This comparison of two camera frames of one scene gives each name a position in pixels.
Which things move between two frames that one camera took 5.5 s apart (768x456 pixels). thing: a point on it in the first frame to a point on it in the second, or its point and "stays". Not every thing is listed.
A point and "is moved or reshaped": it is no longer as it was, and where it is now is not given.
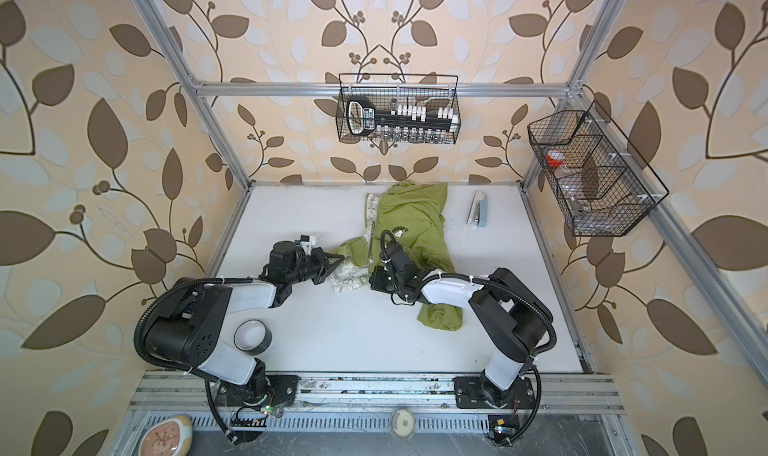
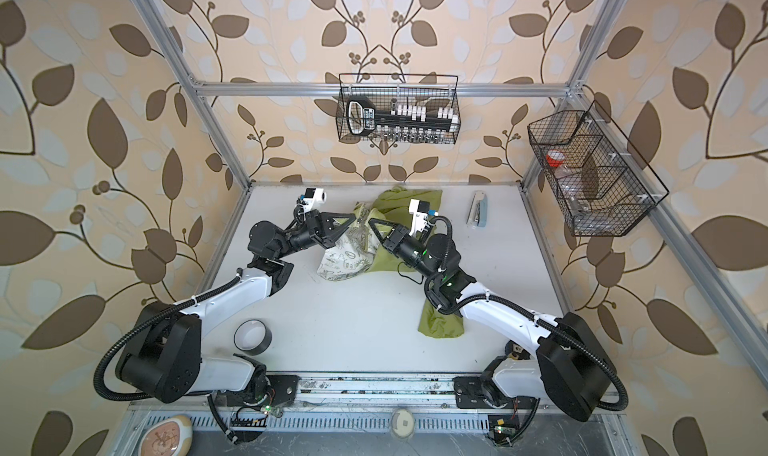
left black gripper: x=325 y=266 to x=316 y=231
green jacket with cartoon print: x=412 y=212 is moved or reshaped
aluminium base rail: x=372 y=393 stays
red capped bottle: x=555 y=158 stays
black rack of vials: x=403 y=120 stays
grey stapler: x=478 y=215 stays
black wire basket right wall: x=600 y=186 stays
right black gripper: x=376 y=282 to x=397 y=240
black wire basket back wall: x=392 y=108 stays
